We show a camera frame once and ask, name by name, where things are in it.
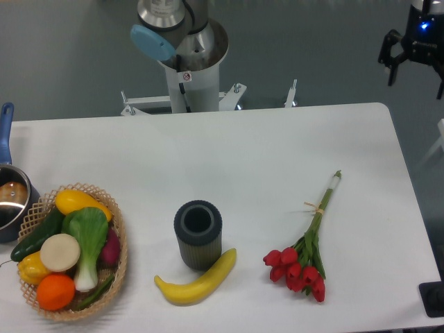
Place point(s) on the red tulip bouquet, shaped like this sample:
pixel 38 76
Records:
pixel 300 265

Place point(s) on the white frame at right edge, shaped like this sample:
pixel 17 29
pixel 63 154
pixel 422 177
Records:
pixel 437 146

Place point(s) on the green bean pod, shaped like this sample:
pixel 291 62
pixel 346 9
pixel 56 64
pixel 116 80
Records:
pixel 100 290

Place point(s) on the yellow banana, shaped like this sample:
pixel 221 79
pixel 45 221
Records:
pixel 202 287

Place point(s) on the white pedestal base frame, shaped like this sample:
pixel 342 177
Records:
pixel 228 101

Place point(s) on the green bok choy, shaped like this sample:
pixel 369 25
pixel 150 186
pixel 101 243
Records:
pixel 89 227

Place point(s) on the yellow squash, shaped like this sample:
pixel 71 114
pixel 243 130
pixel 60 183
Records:
pixel 71 200

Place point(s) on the orange fruit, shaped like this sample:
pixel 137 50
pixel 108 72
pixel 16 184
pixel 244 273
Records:
pixel 55 291

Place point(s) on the woven wicker basket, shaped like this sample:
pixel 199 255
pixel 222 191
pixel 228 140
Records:
pixel 36 214

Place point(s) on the purple sweet potato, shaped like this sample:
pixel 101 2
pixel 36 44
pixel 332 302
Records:
pixel 111 251

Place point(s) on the dark green cucumber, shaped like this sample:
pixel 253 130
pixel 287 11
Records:
pixel 50 225

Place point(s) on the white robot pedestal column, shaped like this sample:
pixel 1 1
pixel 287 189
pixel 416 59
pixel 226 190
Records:
pixel 193 91

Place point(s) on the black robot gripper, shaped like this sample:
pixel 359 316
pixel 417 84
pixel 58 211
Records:
pixel 422 41

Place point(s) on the black device at table edge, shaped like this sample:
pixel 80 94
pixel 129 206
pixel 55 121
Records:
pixel 432 298

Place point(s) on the yellow lemon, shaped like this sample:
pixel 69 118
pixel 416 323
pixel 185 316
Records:
pixel 32 270

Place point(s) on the dark ribbed cylindrical vase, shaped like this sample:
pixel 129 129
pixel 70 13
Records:
pixel 198 228

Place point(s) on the cream round disc vegetable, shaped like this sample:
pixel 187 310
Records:
pixel 60 252

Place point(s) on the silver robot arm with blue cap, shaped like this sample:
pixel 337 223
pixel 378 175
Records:
pixel 181 36

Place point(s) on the blue handled saucepan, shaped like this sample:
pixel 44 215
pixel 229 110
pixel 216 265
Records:
pixel 17 192

